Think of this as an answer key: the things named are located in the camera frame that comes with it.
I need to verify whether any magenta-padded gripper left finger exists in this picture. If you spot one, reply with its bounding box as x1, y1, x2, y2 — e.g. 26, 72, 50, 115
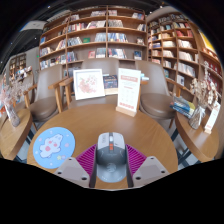
54, 143, 98, 189

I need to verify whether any distant wooden bookshelf unit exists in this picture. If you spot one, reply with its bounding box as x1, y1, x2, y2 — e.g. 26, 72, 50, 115
8, 53, 28, 83

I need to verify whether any brown padded wooden armchair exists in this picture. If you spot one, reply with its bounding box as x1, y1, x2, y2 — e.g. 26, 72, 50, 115
23, 63, 68, 131
134, 59, 178, 129
59, 57, 148, 109

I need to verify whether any dark upright book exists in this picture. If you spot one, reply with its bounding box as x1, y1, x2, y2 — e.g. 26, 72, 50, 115
102, 74, 119, 96

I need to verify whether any round wooden side table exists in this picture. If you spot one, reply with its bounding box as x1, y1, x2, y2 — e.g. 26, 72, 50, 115
0, 106, 34, 161
174, 109, 224, 164

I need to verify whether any white orange sign stand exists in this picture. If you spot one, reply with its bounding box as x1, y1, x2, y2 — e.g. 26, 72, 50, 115
115, 67, 142, 118

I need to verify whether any grey computer mouse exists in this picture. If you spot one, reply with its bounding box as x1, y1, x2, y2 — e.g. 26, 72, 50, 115
95, 131, 129, 184

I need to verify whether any small white table sign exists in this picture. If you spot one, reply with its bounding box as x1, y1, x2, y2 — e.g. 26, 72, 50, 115
203, 101, 222, 135

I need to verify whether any angled wooden bookshelf unit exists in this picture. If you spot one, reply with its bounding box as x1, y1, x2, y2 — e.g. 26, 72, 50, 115
146, 13, 224, 101

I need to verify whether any wide wooden bookshelf unit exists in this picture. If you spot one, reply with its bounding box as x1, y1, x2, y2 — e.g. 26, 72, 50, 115
38, 5, 148, 78

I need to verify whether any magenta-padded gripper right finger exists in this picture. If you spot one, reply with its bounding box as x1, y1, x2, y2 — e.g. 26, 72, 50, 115
125, 143, 170, 188

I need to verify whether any white framed floral picture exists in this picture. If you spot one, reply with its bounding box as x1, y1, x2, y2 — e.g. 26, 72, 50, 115
72, 68, 106, 101

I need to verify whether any stack of books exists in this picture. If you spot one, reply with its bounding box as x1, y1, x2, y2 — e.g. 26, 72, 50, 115
169, 95, 196, 119

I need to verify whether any round light blue mouse pad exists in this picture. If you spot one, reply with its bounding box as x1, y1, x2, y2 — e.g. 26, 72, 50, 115
32, 126, 76, 170

